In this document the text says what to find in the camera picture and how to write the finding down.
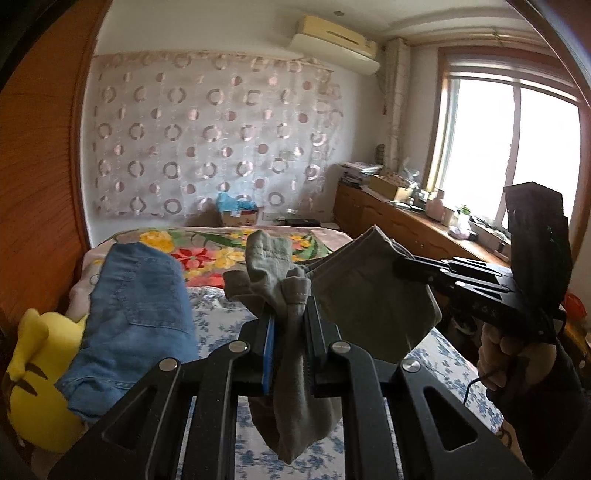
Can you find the cardboard box with blue bag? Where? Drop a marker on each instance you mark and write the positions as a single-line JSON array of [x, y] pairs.
[[236, 212]]

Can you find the yellow plush toy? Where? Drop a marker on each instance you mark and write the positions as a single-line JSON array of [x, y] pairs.
[[38, 412]]

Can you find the grey-green shorts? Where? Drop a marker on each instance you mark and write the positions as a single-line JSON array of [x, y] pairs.
[[355, 289]]

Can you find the stack of papers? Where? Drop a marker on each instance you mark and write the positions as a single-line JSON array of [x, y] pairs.
[[356, 174]]

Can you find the window with wooden frame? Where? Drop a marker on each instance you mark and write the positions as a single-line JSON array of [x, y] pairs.
[[505, 116]]

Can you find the wooden slatted wardrobe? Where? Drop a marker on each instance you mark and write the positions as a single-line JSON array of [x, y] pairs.
[[46, 48]]

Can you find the long wooden cabinet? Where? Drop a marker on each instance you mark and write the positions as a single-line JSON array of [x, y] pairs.
[[356, 211]]

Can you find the blue floral bed sheet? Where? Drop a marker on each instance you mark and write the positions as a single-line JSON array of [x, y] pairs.
[[306, 440]]

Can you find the sheer circle-pattern curtain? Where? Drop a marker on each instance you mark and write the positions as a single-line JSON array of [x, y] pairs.
[[168, 133]]

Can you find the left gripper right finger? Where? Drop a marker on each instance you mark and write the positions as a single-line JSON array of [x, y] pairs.
[[324, 350]]

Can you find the cardboard box on cabinet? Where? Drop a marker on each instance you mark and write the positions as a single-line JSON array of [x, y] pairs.
[[393, 188]]

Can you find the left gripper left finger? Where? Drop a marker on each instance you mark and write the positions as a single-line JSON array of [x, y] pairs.
[[255, 367]]

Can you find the wall air conditioner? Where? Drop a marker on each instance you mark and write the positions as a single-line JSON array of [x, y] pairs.
[[333, 43]]

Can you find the colourful floral blanket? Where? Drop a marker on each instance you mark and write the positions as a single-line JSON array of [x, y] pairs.
[[204, 254]]

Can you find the pink bottle on sill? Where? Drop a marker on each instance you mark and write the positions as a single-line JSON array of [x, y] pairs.
[[435, 208]]

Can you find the person's right hand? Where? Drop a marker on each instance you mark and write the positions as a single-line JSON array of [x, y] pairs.
[[504, 361]]

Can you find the folded blue jeans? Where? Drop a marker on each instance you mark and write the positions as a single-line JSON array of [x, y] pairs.
[[139, 315]]

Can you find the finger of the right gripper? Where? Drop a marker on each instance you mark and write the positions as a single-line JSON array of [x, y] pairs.
[[438, 281], [417, 266]]

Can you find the tied side curtain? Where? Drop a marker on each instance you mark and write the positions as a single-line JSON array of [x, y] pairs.
[[394, 78]]

